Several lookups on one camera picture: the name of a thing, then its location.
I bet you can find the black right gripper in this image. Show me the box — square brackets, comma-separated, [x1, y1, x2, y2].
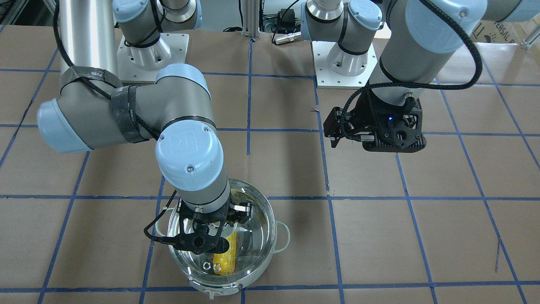
[175, 198, 254, 255]

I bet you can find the pale green steel pot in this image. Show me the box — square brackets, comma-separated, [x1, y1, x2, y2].
[155, 179, 291, 300]

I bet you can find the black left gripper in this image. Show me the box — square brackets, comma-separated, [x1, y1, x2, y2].
[323, 90, 427, 152]

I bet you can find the black cables bundle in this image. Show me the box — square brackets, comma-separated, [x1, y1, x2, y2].
[223, 0, 306, 43]

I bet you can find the silver cable connector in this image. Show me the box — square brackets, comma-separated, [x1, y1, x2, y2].
[273, 32, 303, 46]

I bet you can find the yellow corn cob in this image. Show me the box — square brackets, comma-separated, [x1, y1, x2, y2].
[212, 190, 254, 276]

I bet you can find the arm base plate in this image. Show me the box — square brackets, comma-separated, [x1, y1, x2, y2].
[115, 33, 189, 84]
[312, 41, 378, 89]

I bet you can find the glass pot lid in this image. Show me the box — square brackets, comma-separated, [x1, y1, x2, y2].
[167, 178, 275, 284]

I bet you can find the black power adapter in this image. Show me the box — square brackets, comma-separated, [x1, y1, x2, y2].
[279, 8, 296, 26]

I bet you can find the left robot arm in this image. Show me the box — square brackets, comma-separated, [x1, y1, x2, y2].
[301, 0, 539, 153]

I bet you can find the aluminium frame post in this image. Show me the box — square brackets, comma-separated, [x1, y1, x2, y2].
[239, 0, 261, 40]

